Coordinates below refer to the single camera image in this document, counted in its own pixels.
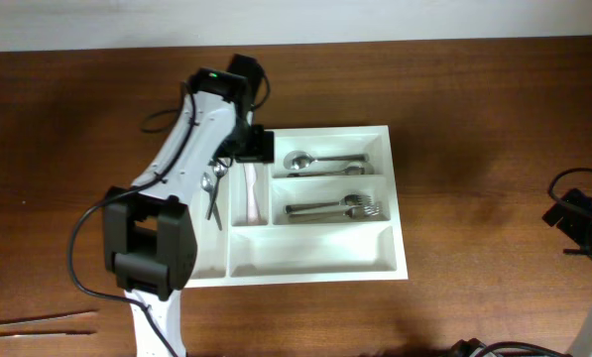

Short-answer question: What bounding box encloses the small steel teaspoon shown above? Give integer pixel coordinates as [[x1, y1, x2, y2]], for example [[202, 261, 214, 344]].
[[206, 160, 228, 219], [200, 173, 223, 231]]

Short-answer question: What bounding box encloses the pink plastic knife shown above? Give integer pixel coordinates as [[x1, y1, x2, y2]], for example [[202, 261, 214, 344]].
[[243, 163, 261, 225]]

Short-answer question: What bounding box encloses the large steel spoon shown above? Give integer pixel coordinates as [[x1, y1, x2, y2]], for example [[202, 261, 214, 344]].
[[284, 151, 370, 171], [288, 162, 375, 178]]

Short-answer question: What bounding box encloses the steel fork top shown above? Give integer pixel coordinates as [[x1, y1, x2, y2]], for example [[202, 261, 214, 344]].
[[288, 203, 383, 223]]

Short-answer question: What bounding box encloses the steel fork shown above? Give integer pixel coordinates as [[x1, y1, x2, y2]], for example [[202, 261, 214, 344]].
[[288, 203, 383, 223], [284, 193, 373, 214]]

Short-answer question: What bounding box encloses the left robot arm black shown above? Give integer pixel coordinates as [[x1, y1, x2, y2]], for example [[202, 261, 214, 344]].
[[102, 55, 275, 356]]

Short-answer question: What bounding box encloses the white plastic cutlery tray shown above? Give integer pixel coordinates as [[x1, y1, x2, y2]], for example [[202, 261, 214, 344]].
[[187, 126, 409, 288]]

